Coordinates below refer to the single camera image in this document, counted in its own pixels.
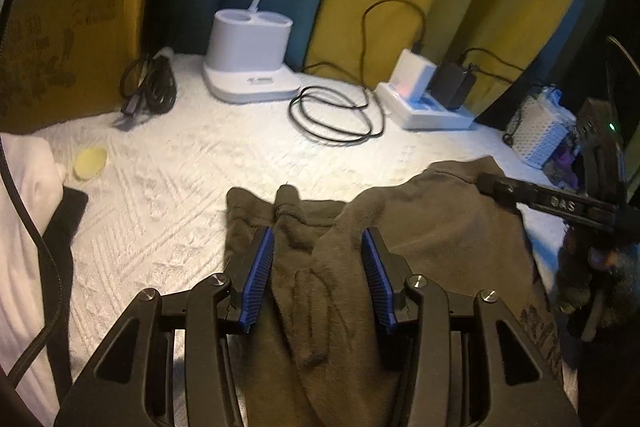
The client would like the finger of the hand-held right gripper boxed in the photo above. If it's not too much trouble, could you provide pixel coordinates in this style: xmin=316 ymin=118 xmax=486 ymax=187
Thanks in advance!
xmin=475 ymin=172 xmax=626 ymax=235

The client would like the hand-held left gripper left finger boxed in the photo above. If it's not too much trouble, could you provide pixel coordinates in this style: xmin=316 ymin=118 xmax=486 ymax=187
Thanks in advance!
xmin=54 ymin=227 xmax=275 ymax=427

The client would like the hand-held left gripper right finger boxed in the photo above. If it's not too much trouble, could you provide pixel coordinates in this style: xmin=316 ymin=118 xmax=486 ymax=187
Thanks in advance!
xmin=361 ymin=228 xmax=581 ymax=427

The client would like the dark brown t-shirt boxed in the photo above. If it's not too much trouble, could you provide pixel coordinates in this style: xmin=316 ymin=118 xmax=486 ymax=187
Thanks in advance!
xmin=225 ymin=159 xmax=566 ymax=427

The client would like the purple cloth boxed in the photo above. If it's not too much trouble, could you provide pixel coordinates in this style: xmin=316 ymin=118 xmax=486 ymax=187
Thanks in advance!
xmin=550 ymin=142 xmax=583 ymax=182

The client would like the clear plastic bag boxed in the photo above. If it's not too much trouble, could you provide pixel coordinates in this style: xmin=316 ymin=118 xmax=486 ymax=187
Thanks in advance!
xmin=537 ymin=86 xmax=576 ymax=112

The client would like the white plastic basket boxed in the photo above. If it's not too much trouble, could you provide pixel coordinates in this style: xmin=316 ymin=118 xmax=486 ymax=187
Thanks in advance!
xmin=505 ymin=94 xmax=576 ymax=168

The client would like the white power strip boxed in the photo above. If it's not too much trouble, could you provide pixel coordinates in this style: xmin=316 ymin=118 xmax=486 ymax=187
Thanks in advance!
xmin=375 ymin=82 xmax=475 ymax=131

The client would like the black charger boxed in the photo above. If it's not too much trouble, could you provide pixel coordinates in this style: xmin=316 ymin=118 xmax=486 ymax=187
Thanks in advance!
xmin=431 ymin=62 xmax=477 ymax=110

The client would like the white charger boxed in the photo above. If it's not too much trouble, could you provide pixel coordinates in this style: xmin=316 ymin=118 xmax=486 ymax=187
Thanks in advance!
xmin=392 ymin=49 xmax=438 ymax=105

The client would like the small yellow round disc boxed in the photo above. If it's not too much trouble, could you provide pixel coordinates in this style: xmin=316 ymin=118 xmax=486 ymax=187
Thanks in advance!
xmin=72 ymin=146 xmax=109 ymax=182

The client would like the white desk lamp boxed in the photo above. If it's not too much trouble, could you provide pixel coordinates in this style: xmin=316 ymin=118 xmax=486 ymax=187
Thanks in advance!
xmin=202 ymin=0 xmax=313 ymax=104

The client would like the white cloth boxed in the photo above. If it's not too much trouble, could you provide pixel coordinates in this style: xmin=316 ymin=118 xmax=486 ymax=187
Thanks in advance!
xmin=0 ymin=134 xmax=68 ymax=418

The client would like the cardboard box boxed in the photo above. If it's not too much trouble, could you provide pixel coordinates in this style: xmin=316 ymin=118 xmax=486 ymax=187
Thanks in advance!
xmin=0 ymin=0 xmax=161 ymax=135

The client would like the black charger cable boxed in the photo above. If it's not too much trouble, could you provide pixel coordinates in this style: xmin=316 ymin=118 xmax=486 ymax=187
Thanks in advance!
xmin=457 ymin=47 xmax=531 ymax=82

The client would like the coiled black charging cable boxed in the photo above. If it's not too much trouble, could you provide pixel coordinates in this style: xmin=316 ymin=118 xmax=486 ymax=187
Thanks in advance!
xmin=289 ymin=0 xmax=428 ymax=142

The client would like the black strap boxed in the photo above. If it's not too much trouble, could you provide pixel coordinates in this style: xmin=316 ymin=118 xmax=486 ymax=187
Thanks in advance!
xmin=42 ymin=187 xmax=90 ymax=408

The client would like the black braided cable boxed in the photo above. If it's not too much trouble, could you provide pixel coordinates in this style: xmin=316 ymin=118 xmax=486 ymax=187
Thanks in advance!
xmin=0 ymin=0 xmax=63 ymax=383

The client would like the bundled black cable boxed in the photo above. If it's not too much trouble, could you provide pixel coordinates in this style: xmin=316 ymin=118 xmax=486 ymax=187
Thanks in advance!
xmin=119 ymin=47 xmax=178 ymax=128

